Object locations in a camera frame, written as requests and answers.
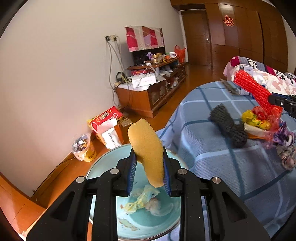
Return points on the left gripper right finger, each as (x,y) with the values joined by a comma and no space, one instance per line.
(209,208)

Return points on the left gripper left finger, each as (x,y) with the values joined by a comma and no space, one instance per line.
(68,216)

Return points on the red foam net sleeve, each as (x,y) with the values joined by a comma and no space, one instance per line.
(260,94)

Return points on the purple foil wrapper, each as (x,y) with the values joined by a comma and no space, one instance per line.
(283,136)

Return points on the grey foam net sleeve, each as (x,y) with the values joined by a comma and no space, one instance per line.
(235,132)

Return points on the yellow sponge piece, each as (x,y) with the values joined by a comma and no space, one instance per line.
(149,151)

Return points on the clear pink plastic bag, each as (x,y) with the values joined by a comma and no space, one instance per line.
(273,118)

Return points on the floral white quilt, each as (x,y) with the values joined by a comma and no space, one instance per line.
(273,80)

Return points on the yellow green wrapper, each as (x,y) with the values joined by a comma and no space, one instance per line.
(252,119)

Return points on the white orange snack packet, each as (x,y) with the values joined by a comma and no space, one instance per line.
(255,132)

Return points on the crumpled patterned wrapper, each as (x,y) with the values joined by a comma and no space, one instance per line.
(287,156)

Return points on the blue plaid tablecloth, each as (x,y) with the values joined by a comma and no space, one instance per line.
(254,172)

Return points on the dark snack packet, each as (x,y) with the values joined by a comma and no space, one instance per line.
(230,87)

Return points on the snack jar with bag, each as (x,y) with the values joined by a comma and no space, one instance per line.
(83,148)

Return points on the brown wooden wardrobe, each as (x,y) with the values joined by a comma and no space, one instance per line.
(258,33)

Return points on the light blue enamel basin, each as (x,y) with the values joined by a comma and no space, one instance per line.
(141,225)

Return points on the red double happiness sticker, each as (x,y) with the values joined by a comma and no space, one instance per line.
(228,21)

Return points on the red gift box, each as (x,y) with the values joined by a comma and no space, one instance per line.
(106,128)

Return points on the orange plastic bag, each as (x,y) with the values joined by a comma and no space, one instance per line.
(181,53)

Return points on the white mug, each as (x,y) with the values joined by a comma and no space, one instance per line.
(173,54)

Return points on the wooden tv cabinet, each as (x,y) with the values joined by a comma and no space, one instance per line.
(146,101)

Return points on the white router box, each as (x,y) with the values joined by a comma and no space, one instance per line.
(143,80)

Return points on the red white patchwork cloth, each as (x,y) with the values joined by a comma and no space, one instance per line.
(140,38)

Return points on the wall power socket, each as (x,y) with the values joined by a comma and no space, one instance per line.
(111,38)

